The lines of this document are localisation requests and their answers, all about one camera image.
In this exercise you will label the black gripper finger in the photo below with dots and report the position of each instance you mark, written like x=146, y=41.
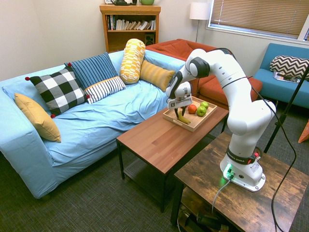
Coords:
x=183, y=111
x=176, y=113

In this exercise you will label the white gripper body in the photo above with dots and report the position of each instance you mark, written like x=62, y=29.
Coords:
x=179, y=102

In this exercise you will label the yellow banana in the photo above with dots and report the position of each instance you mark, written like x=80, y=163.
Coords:
x=182, y=119

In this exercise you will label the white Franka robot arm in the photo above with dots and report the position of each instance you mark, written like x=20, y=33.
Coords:
x=241, y=96

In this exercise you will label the light wooden tray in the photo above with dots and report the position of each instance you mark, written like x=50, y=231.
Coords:
x=193, y=124

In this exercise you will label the red orange apple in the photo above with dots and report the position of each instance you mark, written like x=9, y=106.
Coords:
x=192, y=109

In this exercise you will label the green apple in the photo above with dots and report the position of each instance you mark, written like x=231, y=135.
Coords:
x=204, y=104
x=201, y=111

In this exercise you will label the reddish wood coffee table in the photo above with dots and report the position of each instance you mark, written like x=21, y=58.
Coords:
x=159, y=142

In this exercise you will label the mustard striped pillow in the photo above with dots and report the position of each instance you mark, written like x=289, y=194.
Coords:
x=155, y=74

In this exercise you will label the orange sofa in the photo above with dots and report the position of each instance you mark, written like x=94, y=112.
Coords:
x=178, y=49

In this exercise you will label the yellow patterned bolster pillow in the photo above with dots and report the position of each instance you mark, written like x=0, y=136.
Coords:
x=132, y=60

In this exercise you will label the black speaker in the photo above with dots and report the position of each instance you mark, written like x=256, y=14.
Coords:
x=149, y=39

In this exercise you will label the white navy striped pillow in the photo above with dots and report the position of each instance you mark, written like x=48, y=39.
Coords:
x=105, y=89

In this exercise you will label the light blue sofa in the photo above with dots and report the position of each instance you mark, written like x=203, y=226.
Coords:
x=96, y=120

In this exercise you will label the leaning pale books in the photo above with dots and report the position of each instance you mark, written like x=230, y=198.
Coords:
x=135, y=24

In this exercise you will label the teal sofa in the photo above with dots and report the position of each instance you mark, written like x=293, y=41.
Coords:
x=268, y=82

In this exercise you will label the blue striped pillow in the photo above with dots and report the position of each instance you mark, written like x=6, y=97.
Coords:
x=93, y=68

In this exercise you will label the wooden bookshelf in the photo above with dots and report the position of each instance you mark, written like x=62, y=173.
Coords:
x=108, y=41

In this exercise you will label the white floor lamp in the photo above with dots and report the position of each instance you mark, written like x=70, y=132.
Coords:
x=199, y=10

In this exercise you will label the dark spine books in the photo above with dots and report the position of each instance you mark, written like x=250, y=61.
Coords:
x=111, y=22

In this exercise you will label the green pot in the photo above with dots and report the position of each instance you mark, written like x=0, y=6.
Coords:
x=146, y=2

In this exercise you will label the magazine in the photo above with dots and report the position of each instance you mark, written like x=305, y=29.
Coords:
x=283, y=77

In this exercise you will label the rustic dark wood side table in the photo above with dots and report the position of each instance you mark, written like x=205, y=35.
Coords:
x=241, y=200

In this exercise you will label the black device under table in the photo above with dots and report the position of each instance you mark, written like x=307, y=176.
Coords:
x=205, y=220

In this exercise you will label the black object on shelf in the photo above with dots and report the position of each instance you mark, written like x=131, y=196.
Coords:
x=123, y=2

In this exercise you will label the black white chevron pillow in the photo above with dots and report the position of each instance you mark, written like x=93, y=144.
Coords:
x=289, y=65

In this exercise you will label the brown window blinds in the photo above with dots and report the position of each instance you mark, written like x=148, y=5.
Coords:
x=256, y=14

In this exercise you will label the black white checked pillow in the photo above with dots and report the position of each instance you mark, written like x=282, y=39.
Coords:
x=58, y=90

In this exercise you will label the orange cushion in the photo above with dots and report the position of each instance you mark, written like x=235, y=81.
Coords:
x=305, y=134

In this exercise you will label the plain mustard pillow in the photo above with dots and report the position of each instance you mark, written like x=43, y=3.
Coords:
x=38, y=118

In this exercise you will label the black camera stand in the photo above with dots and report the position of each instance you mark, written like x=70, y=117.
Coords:
x=287, y=106

